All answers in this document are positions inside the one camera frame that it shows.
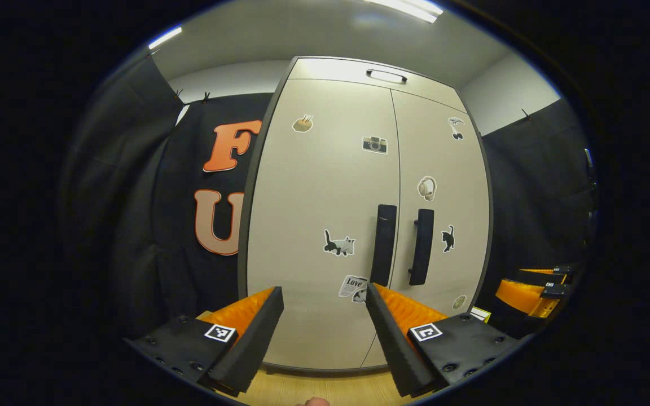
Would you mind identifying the white shoe cabinet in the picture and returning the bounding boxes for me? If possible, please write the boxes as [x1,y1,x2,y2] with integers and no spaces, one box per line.
[238,55,495,374]

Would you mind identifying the white shoe cabinet door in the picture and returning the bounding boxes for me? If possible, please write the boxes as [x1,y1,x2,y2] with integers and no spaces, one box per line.
[362,90,490,367]
[246,79,402,370]

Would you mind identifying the white cabinet drawer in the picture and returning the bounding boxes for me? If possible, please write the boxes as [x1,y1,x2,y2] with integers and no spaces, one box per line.
[288,56,468,113]

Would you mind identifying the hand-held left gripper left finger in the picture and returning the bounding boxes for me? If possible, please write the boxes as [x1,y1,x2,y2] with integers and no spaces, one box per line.
[125,285,284,397]

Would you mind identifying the wide ceiling light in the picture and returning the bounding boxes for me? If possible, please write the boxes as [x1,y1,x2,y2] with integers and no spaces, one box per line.
[362,0,444,24]

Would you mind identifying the black backdrop cloth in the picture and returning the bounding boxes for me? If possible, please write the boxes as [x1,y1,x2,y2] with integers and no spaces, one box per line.
[60,56,599,339]

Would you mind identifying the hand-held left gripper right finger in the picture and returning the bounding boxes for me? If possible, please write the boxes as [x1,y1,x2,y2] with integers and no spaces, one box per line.
[364,282,533,398]

